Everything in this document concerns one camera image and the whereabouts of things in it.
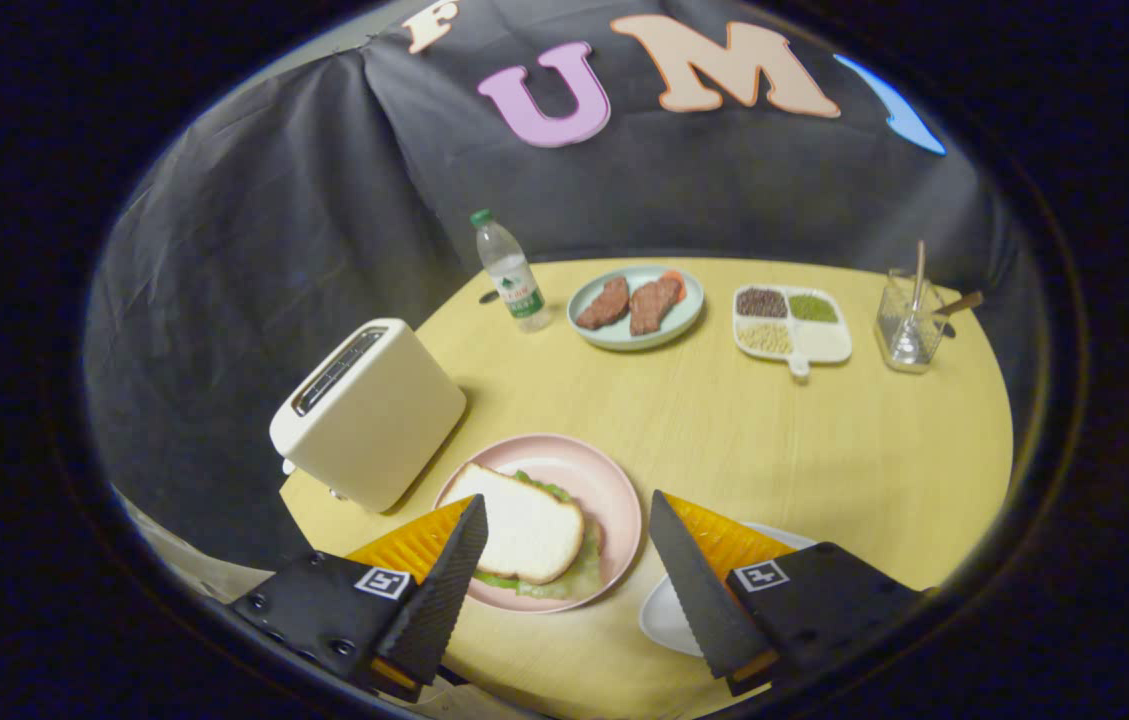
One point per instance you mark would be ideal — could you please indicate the pale green plate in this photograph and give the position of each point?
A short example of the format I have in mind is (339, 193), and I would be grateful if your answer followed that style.
(624, 339)

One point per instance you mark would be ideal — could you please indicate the white divided bean dish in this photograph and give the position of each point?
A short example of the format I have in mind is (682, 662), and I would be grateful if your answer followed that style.
(824, 342)

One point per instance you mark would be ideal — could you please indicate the black backdrop cloth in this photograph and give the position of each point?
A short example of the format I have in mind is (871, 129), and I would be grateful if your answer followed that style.
(274, 250)

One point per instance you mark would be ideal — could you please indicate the clear water bottle green cap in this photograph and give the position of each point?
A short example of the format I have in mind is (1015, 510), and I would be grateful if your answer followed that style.
(514, 280)

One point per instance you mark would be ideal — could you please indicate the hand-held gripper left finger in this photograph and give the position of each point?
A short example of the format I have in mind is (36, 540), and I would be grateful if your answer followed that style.
(439, 600)

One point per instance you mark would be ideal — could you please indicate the green lettuce leaf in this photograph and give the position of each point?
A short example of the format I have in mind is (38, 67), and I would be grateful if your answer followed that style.
(579, 578)

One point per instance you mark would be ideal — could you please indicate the orange carrot slice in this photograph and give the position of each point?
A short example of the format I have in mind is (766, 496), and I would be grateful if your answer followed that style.
(678, 283)

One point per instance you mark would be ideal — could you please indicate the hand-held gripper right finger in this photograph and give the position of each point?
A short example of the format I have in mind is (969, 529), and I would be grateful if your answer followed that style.
(699, 600)

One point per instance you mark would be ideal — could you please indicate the pink plate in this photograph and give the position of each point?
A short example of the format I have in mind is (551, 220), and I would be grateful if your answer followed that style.
(594, 480)

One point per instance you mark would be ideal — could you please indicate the person's beige clothing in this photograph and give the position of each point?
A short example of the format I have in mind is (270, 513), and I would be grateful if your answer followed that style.
(194, 575)

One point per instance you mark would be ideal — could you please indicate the white toaster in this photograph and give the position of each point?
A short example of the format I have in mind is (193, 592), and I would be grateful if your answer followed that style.
(374, 430)

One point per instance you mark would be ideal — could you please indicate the plain white bread slice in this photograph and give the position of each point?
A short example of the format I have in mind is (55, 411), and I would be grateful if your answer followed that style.
(524, 525)

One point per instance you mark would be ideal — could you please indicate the white oval plate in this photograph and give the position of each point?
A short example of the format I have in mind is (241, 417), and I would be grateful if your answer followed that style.
(669, 615)

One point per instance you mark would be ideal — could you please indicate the brown meat piece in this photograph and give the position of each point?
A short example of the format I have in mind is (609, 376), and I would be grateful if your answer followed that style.
(652, 305)
(604, 303)

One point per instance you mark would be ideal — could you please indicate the clear utensil holder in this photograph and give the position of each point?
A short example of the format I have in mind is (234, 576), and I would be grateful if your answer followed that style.
(899, 340)

